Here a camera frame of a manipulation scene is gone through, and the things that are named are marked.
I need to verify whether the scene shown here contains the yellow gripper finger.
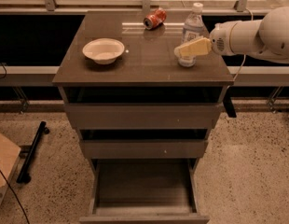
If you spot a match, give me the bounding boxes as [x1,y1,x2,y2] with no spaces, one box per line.
[174,36,212,58]

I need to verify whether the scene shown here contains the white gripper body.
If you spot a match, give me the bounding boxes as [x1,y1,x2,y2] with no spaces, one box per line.
[210,21,240,56]

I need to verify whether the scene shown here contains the clear blue-label plastic bottle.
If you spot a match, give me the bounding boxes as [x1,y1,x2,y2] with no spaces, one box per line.
[178,3,204,67]

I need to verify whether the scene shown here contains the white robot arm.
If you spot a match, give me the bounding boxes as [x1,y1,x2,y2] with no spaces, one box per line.
[174,7,289,63]

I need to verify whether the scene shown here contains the grey drawer cabinet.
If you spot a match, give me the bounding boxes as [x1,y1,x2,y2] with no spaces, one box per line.
[53,11,233,145]

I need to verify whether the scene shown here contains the top grey drawer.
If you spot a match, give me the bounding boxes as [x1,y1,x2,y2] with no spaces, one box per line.
[64,104,222,130]

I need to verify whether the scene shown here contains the middle grey drawer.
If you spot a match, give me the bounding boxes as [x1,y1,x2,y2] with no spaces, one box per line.
[80,140,208,159]

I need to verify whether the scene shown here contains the open bottom grey drawer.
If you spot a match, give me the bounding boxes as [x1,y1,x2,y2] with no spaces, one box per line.
[79,159,210,224]

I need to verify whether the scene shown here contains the crushed red soda can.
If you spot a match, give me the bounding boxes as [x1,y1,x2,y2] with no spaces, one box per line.
[143,7,167,30]

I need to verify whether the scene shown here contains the white paper bowl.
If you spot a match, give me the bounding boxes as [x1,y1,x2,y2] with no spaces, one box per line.
[82,38,125,64]

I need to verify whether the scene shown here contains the black metal bar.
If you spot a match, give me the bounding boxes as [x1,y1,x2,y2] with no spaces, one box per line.
[17,121,49,184]

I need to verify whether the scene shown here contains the white cable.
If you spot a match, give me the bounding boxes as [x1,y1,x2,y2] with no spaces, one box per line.
[232,7,255,82]

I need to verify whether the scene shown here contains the black cable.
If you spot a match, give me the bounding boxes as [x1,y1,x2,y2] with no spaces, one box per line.
[0,156,31,224]

